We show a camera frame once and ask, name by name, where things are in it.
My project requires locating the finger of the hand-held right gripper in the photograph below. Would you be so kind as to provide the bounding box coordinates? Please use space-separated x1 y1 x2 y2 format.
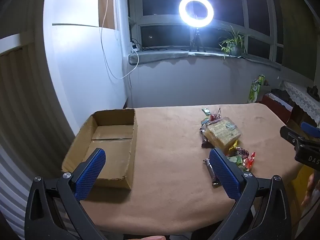
280 126 320 153
301 121 320 138

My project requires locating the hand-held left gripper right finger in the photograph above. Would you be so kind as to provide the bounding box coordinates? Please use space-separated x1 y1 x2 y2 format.
209 147 292 240

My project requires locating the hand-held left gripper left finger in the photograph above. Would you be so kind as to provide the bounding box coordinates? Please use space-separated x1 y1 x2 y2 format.
24 148 107 240

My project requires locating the long dark chocolate bar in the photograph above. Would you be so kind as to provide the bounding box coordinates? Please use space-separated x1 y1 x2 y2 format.
203 159 221 188

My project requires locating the green candy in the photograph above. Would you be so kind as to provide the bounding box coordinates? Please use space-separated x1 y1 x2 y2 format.
227 155 247 172

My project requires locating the yellow snack wrapper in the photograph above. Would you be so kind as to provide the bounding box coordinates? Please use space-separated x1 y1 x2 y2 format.
226 140 239 155

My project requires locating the dark brown snack bar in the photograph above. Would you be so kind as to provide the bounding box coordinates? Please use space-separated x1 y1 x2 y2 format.
199 127 214 148

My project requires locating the sliced cake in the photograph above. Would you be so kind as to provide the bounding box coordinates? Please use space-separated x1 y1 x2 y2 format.
204 116 242 155

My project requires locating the red candy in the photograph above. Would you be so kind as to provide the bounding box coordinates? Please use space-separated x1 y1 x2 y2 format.
209 107 222 122

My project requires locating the person's right hand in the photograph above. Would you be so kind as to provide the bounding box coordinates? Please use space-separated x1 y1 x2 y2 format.
301 172 317 208

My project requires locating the yellow bag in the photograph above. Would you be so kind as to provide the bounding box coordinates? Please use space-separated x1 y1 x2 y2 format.
291 165 314 205

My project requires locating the white lace cloth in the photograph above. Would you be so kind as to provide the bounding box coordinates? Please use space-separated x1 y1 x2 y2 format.
279 80 320 125

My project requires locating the red box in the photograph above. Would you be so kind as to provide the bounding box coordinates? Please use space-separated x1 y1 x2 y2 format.
261 92 293 124

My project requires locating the small brown cardboard box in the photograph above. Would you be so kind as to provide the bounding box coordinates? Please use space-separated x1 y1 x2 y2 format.
260 84 273 103

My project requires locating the green snack bag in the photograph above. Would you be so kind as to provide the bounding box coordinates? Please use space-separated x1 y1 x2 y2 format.
247 74 266 104

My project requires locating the white cabinet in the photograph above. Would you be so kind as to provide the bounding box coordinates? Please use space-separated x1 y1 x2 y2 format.
44 0 128 135

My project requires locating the potted spider plant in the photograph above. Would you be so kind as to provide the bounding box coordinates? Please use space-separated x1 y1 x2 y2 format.
219 25 252 59

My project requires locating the black tripod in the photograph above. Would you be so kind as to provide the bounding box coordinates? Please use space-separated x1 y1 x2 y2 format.
189 27 207 53

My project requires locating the wooden shelf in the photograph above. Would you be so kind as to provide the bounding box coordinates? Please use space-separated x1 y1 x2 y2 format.
98 0 116 29

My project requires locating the white window frame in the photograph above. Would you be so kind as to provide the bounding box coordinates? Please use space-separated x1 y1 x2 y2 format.
129 0 283 65

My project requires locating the white cable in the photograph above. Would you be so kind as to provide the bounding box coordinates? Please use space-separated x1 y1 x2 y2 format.
99 0 140 79

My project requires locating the ring light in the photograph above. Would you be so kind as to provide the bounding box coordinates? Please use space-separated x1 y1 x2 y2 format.
179 0 215 27

